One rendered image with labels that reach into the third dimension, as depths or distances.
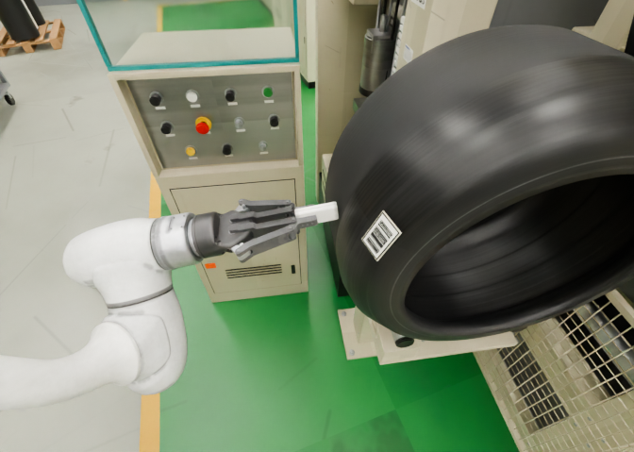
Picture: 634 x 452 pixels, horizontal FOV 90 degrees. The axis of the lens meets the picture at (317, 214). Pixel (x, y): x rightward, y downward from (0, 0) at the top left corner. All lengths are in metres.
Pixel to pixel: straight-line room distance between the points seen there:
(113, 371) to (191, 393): 1.22
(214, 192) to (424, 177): 1.00
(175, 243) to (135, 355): 0.17
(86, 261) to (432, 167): 0.52
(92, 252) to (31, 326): 1.78
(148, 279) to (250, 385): 1.21
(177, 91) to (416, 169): 0.89
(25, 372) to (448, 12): 0.84
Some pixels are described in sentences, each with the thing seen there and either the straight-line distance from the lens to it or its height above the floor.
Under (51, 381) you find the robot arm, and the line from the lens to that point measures 0.54.
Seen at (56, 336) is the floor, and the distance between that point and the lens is 2.24.
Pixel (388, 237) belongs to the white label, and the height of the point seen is 1.31.
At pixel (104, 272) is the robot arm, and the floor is 1.22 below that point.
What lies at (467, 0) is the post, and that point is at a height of 1.49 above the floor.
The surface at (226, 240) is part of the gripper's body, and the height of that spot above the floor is 1.24.
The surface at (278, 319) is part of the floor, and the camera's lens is 1.83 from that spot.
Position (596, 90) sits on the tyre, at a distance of 0.47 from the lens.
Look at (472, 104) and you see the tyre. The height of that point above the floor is 1.45.
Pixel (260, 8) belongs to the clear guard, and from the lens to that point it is 1.03.
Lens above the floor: 1.63
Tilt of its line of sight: 45 degrees down
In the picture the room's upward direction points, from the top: straight up
